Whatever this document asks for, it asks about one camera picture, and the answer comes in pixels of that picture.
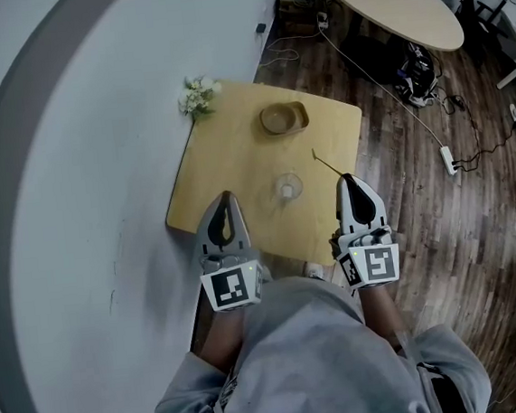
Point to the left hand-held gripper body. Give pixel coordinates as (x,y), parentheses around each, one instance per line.
(229,287)

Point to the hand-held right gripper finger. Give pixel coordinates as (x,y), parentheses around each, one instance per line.
(343,206)
(377,203)

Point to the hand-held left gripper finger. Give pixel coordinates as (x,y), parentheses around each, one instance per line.
(242,230)
(205,238)

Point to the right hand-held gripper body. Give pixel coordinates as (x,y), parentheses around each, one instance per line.
(377,262)

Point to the clear glass cup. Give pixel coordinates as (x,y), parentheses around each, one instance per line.
(289,188)

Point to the person's right forearm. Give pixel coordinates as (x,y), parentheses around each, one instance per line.
(382,316)

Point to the person's left forearm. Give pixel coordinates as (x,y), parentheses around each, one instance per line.
(225,340)

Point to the person's shoe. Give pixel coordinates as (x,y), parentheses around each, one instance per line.
(313,272)

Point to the white power strip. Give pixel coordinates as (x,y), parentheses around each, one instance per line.
(449,161)

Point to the beige bowl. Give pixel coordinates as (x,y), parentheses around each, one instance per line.
(282,118)

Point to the person's grey hoodie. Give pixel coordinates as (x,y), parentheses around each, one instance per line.
(310,368)

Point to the dark bag pile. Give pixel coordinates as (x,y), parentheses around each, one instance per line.
(418,74)

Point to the white flower bouquet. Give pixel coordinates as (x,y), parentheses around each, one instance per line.
(197,95)

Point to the oval beige table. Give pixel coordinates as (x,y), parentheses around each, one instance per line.
(395,6)

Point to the black chair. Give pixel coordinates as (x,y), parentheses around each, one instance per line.
(472,8)

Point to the black wall adapter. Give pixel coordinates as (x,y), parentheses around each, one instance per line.
(261,27)

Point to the white desk frame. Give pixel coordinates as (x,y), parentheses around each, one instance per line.
(515,53)

